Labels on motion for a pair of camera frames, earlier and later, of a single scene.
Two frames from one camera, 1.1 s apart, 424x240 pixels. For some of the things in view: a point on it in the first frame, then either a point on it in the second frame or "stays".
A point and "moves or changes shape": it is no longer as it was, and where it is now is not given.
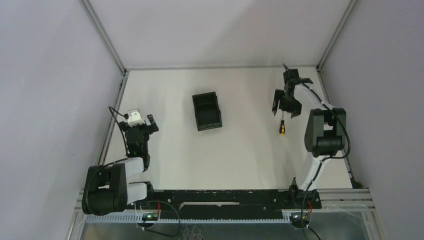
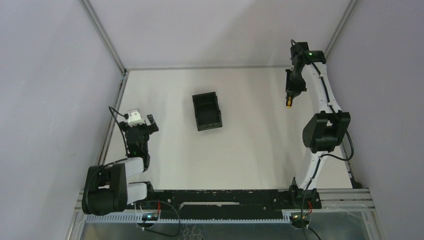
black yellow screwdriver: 282,129 moves or changes shape
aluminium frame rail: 74,231 stays
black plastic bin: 207,112 stays
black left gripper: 139,128 stays
